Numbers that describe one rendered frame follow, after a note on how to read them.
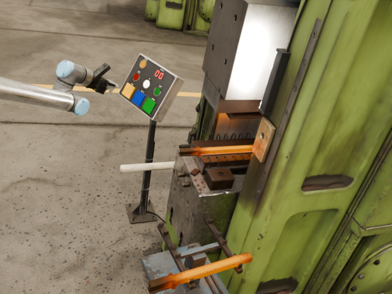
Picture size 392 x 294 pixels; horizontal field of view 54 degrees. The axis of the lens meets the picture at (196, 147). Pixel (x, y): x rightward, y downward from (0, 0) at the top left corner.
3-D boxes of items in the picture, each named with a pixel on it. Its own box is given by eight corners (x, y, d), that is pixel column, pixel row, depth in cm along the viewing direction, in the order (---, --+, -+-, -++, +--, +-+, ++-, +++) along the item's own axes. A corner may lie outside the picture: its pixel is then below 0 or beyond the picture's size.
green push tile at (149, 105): (149, 114, 215) (155, 103, 214) (141, 108, 219) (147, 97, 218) (151, 115, 217) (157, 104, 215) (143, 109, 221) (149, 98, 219)
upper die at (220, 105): (216, 113, 169) (220, 94, 164) (201, 91, 184) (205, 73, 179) (295, 111, 184) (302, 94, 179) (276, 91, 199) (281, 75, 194)
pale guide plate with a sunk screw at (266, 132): (260, 163, 159) (272, 129, 150) (251, 150, 166) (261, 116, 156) (265, 162, 160) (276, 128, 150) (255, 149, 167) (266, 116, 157)
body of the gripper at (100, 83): (97, 88, 215) (80, 83, 205) (104, 75, 213) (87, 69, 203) (104, 95, 211) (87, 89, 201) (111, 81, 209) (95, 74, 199)
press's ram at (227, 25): (232, 110, 154) (258, 10, 131) (201, 69, 183) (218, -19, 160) (318, 109, 169) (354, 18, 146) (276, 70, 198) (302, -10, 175)
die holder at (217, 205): (184, 258, 202) (199, 195, 177) (166, 207, 230) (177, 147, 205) (276, 243, 222) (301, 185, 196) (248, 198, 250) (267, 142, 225)
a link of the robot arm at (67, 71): (52, 73, 191) (60, 55, 189) (72, 80, 201) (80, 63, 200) (61, 80, 186) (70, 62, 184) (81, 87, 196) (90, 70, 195)
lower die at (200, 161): (201, 174, 189) (205, 161, 185) (189, 150, 204) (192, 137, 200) (274, 168, 204) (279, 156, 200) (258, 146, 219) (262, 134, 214)
